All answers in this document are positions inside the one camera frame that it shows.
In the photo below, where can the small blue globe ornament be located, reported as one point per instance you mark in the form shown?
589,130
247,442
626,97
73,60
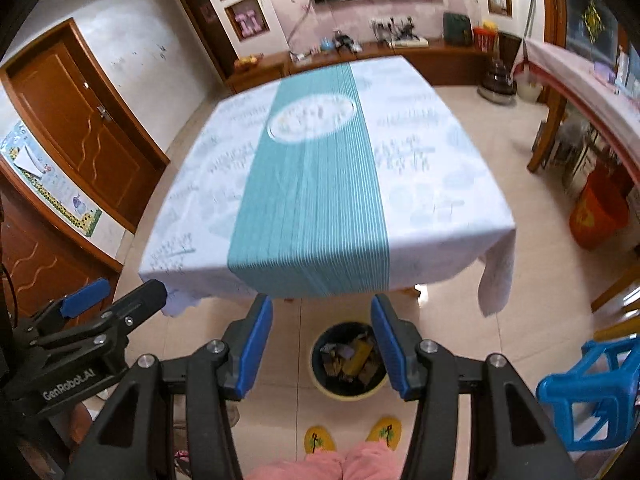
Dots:
326,45

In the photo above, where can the wall niche with pink items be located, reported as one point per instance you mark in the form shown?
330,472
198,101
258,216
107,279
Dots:
248,21

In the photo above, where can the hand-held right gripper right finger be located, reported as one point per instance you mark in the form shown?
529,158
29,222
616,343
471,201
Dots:
392,345

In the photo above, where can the fruit basket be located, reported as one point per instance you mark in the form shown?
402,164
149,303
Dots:
246,63

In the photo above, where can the colourful wall poster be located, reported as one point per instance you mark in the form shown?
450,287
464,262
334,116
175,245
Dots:
45,180

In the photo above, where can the pink pants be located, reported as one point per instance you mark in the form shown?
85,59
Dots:
370,462

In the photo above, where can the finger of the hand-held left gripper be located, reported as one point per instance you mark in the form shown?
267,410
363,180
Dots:
87,295
135,305

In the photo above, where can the table with white-teal cloth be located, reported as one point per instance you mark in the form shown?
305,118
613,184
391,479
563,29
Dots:
310,210

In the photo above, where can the long wooden television cabinet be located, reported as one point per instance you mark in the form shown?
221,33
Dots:
450,62

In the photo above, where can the brown wooden door with waves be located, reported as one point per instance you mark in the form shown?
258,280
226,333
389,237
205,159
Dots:
40,260

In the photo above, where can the dark doorway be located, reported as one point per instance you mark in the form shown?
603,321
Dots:
205,25

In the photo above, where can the blue plastic stool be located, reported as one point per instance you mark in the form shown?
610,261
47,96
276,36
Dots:
590,390

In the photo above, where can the cloth-covered side table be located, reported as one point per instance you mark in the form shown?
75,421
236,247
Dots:
575,75

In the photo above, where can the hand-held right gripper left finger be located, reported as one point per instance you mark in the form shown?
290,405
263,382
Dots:
252,345

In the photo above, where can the orange plastic bucket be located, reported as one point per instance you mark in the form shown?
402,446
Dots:
597,210

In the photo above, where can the wooden framed glass window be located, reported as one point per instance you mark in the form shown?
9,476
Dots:
590,10

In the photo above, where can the white plastic bucket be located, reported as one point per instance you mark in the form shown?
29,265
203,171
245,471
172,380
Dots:
528,91

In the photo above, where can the small wooden side cabinet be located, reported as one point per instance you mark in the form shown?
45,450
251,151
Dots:
255,77

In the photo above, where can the person's left hand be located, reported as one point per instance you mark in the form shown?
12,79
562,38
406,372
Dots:
87,425

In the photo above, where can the dark green heater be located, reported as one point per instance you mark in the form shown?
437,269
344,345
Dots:
457,29

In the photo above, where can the dark round trash bin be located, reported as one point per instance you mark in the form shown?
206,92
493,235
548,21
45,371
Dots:
320,357

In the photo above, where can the yellow slipper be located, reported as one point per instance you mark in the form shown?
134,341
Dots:
320,440
385,430

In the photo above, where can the white set-top device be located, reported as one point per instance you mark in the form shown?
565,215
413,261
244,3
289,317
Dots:
410,42

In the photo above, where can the black pot on white base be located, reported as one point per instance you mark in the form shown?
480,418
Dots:
497,80

